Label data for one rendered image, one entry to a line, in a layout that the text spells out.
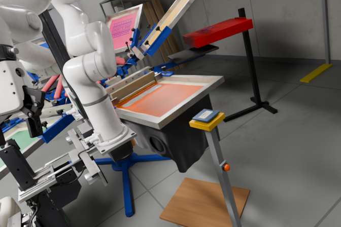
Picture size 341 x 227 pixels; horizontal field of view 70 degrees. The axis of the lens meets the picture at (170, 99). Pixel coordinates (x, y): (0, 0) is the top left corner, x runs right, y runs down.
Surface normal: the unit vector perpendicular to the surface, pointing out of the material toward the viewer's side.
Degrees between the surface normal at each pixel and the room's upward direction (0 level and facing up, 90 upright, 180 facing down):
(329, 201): 0
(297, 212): 0
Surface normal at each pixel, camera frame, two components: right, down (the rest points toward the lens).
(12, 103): -0.09, 0.10
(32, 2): 0.38, 0.64
